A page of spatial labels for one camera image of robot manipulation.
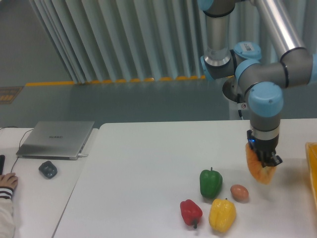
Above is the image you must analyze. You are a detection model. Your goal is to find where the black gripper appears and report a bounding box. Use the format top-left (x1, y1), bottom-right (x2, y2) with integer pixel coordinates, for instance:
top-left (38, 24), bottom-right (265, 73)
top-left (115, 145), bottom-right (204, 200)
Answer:
top-left (247, 129), bottom-right (282, 167)

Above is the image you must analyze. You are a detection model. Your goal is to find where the triangular orange bread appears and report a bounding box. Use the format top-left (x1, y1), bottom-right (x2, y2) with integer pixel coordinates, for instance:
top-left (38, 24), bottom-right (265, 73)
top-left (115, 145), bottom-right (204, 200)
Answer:
top-left (245, 143), bottom-right (277, 185)

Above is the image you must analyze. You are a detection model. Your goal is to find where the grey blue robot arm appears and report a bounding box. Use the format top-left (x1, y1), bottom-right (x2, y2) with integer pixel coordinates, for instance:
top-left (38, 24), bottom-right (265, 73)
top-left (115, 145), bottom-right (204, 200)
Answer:
top-left (198, 0), bottom-right (317, 167)

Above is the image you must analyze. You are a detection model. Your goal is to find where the white sleeved forearm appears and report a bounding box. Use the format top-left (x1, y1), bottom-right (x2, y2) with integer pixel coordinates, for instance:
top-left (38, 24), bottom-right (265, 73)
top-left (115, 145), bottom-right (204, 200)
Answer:
top-left (0, 186), bottom-right (15, 238)

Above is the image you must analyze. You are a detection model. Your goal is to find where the yellow basket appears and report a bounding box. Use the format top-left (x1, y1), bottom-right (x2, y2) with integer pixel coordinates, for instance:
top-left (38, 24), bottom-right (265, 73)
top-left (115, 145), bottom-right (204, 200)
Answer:
top-left (305, 142), bottom-right (317, 207)

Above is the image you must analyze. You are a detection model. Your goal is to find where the person's hand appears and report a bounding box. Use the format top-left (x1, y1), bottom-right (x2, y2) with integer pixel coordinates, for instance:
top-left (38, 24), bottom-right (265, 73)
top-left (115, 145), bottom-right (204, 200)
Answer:
top-left (0, 173), bottom-right (18, 191)

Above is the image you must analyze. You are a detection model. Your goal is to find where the brown egg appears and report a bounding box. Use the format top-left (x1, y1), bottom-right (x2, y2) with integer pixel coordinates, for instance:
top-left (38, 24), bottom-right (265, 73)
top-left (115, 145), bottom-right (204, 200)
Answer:
top-left (230, 184), bottom-right (249, 201)

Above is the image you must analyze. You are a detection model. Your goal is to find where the green bell pepper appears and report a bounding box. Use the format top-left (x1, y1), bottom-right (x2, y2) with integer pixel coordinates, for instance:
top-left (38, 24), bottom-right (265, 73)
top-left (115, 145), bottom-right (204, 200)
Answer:
top-left (199, 167), bottom-right (223, 199)

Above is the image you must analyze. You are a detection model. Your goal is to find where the yellow bell pepper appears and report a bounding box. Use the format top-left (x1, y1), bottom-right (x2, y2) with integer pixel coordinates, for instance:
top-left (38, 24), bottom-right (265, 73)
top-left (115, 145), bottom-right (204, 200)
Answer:
top-left (209, 198), bottom-right (237, 233)

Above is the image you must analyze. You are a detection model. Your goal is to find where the red bell pepper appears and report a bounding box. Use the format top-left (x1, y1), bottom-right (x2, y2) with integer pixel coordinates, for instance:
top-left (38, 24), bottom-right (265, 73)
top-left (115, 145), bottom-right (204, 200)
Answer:
top-left (180, 199), bottom-right (203, 229)

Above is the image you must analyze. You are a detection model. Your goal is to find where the silver closed laptop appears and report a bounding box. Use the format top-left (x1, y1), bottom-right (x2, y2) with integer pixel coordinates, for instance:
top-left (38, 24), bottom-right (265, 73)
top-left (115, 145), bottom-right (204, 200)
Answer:
top-left (16, 121), bottom-right (94, 160)

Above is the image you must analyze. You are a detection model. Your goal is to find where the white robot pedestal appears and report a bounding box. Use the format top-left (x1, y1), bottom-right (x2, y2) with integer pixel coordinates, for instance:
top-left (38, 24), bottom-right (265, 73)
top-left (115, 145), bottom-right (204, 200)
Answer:
top-left (222, 76), bottom-right (250, 120)

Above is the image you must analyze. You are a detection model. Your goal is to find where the thin black cable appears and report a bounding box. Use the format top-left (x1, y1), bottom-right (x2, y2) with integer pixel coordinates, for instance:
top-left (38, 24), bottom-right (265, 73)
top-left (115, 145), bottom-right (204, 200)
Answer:
top-left (0, 126), bottom-right (35, 174)

